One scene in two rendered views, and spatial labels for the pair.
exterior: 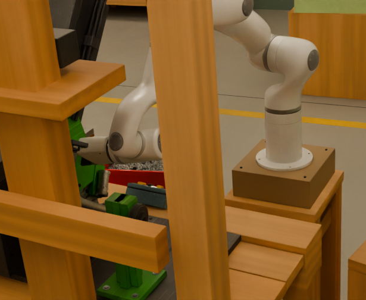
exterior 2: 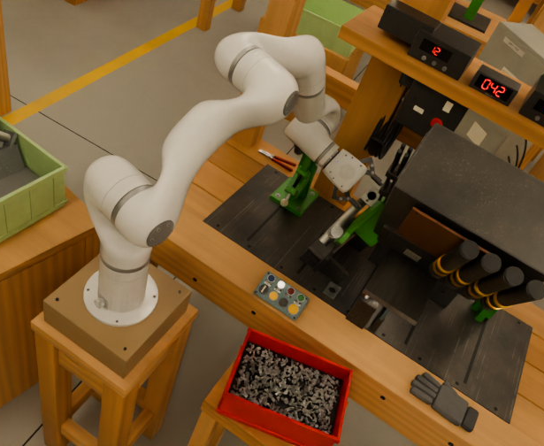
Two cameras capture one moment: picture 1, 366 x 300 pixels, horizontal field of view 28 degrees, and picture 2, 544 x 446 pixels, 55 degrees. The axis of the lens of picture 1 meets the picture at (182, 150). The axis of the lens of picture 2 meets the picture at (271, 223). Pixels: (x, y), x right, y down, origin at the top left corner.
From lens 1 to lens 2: 3.08 m
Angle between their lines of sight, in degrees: 109
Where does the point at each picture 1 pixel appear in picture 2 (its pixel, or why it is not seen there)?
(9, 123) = not seen: hidden behind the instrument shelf
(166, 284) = (269, 190)
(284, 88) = not seen: hidden behind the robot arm
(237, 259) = (210, 205)
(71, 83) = (374, 19)
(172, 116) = not seen: outside the picture
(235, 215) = (200, 246)
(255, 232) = (189, 219)
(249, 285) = (208, 180)
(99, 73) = (357, 21)
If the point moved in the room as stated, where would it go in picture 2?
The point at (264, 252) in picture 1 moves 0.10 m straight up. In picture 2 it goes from (187, 205) to (191, 184)
